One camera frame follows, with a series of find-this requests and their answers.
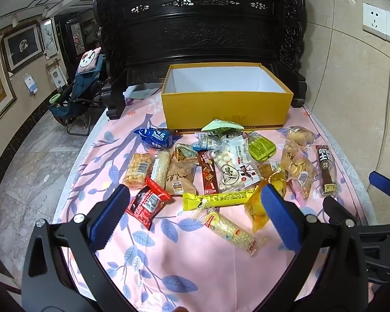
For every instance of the long yellow snack bar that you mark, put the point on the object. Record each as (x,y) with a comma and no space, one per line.
(221,198)

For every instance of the dark blue folding chair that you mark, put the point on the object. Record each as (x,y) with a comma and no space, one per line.
(79,94)

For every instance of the brown bar with black label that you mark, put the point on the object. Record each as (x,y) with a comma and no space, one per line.
(326,169)

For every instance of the white puffed rice bar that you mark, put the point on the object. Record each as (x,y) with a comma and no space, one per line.
(161,168)

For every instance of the clear bag of round biscuits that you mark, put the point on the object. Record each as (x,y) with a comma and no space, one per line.
(297,165)

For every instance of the small clear beige bread bag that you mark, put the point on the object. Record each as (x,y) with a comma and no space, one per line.
(300,135)

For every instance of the pink white cushion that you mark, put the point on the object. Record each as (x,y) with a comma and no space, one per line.
(89,60)

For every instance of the orange rice cracker packet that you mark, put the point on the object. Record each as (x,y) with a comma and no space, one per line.
(138,170)

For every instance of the pale green triangular packet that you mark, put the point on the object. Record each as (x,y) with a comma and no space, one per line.
(221,126)

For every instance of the small brown green packet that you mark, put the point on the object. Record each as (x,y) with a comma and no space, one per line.
(185,152)

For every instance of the black framed picture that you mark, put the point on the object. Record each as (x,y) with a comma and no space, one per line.
(22,45)

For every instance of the white packet of round candies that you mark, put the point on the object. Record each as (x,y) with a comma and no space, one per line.
(235,165)

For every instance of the clear rice roll packet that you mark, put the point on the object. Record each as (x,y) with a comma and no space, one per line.
(230,230)

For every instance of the blue cookie packet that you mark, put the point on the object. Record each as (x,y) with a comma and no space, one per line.
(154,136)

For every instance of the pink floral tablecloth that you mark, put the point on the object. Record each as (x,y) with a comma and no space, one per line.
(169,260)

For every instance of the brown red wafer bar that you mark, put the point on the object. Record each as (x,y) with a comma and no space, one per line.
(208,173)

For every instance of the white paper sheet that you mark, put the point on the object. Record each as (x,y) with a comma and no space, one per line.
(139,92)

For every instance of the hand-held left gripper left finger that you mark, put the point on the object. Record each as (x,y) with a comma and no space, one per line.
(110,214)

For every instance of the clear golden pastry packet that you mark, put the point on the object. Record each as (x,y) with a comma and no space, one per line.
(258,208)

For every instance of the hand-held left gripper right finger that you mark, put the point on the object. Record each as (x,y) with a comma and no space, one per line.
(279,221)

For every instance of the carved black wooden cabinet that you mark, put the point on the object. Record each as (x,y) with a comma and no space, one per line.
(198,32)

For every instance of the white hanging wall frame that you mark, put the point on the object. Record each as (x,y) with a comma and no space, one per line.
(57,74)

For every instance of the brown paper-look snack packet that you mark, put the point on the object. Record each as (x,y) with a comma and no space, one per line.
(181,178)

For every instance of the red snack packet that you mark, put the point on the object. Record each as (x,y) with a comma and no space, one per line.
(148,203)

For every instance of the yellow cardboard box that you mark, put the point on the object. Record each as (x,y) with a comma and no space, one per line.
(227,110)

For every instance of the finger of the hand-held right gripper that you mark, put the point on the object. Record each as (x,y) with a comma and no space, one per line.
(382,183)
(336,206)

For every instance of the lime green snack packet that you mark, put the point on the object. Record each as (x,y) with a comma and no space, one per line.
(261,146)

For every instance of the blue white wall notice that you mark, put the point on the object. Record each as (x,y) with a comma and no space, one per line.
(31,84)

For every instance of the white flower scroll picture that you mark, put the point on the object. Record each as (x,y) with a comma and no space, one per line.
(48,37)

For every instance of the silver blue candy packet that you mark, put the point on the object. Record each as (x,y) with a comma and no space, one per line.
(205,141)

